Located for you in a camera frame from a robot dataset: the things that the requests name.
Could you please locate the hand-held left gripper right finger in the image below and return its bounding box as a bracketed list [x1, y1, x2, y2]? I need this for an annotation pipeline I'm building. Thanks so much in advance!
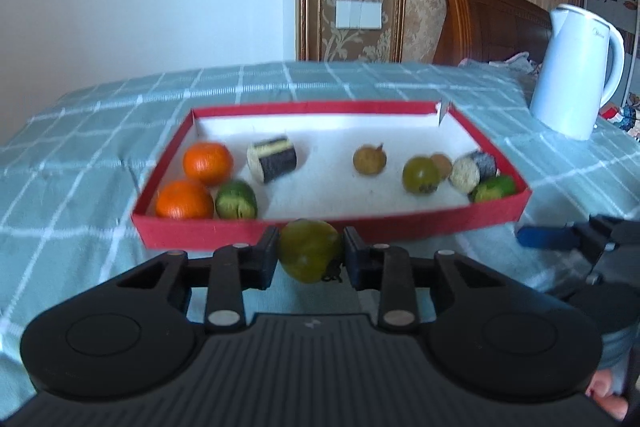
[341, 226, 507, 334]

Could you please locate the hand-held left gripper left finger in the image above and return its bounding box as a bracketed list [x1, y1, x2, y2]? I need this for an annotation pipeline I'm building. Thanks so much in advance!
[116, 226, 280, 334]

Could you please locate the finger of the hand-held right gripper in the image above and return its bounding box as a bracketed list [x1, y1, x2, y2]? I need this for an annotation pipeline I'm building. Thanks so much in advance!
[516, 213, 622, 277]

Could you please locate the green tomato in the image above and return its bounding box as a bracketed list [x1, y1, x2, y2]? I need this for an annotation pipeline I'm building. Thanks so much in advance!
[277, 218, 346, 284]
[402, 156, 442, 195]

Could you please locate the cucumber piece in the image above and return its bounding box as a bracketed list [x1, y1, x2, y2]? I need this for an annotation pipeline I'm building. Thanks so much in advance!
[470, 175, 517, 204]
[215, 179, 259, 221]

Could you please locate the red shallow cardboard box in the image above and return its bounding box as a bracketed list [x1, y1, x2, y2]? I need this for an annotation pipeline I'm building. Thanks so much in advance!
[131, 101, 531, 250]

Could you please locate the long eggplant piece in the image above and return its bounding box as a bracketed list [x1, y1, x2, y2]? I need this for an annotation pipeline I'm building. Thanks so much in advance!
[246, 135, 298, 184]

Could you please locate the brown longan with stem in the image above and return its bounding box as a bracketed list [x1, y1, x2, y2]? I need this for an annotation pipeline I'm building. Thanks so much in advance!
[352, 143, 389, 175]

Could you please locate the large orange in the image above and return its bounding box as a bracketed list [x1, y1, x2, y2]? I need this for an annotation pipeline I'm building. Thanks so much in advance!
[155, 180, 216, 221]

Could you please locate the short eggplant piece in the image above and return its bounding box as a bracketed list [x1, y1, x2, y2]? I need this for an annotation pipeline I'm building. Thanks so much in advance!
[448, 150, 497, 194]

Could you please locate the small orange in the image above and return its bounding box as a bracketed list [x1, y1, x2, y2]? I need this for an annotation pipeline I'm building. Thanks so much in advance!
[182, 142, 235, 186]

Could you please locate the small brown longan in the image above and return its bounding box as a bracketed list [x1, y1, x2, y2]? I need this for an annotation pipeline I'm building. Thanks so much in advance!
[431, 153, 454, 182]

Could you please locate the person's right hand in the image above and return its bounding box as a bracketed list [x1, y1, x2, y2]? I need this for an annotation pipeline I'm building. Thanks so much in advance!
[586, 369, 630, 421]

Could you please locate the colourful patterned cloth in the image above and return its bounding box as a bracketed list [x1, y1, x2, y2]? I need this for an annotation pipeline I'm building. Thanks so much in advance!
[597, 94, 640, 142]

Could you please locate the white electric kettle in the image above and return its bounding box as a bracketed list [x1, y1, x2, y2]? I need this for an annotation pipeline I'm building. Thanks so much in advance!
[529, 4, 626, 141]

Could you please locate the pink patterned cloth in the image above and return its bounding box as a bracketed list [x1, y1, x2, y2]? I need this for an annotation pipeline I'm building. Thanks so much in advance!
[459, 52, 543, 78]

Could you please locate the green checked bedsheet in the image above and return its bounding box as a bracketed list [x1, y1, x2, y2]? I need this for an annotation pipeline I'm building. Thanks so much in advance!
[0, 59, 640, 408]

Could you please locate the wooden headboard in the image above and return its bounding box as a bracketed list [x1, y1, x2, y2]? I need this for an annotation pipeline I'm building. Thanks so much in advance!
[432, 0, 553, 68]

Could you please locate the white light switch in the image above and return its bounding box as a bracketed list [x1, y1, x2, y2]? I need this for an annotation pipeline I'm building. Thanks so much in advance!
[335, 0, 383, 30]

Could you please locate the framed floral wall picture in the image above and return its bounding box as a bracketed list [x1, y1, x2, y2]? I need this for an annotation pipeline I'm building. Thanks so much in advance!
[580, 0, 640, 58]

